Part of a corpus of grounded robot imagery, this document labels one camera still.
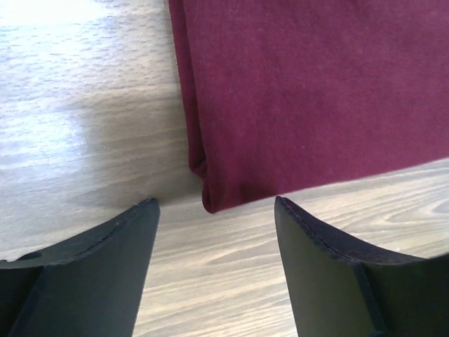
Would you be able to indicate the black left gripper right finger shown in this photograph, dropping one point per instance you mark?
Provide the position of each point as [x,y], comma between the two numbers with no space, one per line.
[340,285]

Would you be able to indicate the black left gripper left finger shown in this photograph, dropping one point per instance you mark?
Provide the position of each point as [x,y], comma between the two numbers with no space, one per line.
[88,285]

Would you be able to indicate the maroon t shirt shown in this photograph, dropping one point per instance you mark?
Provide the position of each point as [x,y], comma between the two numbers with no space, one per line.
[284,95]

